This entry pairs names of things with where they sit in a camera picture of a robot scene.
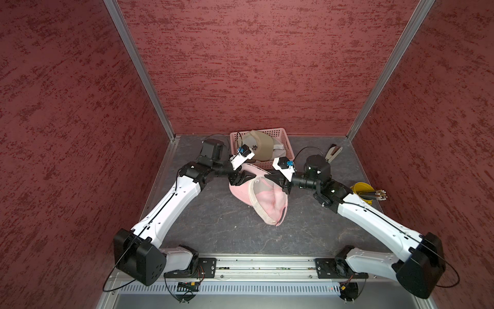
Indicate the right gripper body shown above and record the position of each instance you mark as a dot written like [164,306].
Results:
[287,184]

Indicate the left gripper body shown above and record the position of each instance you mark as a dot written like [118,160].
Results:
[234,177]

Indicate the pink baseball cap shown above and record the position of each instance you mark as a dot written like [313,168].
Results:
[266,197]

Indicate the pink plastic basket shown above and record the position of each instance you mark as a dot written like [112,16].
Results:
[277,133]

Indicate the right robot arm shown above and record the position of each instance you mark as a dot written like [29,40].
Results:
[417,262]

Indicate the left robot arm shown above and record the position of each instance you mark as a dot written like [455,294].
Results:
[138,252]

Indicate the beige baseball cap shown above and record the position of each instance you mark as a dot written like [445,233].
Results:
[264,147]

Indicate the stapler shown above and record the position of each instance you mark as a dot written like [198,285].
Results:
[333,152]

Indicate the yellow pen cup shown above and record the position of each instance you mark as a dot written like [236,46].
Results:
[362,188]

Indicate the pens in cup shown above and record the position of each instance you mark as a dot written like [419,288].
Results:
[379,195]

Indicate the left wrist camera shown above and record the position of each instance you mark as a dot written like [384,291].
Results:
[243,155]

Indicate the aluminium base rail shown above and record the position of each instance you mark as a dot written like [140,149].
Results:
[283,267]

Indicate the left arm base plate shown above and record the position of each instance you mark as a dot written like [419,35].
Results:
[199,268]

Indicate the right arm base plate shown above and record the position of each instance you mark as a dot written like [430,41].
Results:
[336,268]

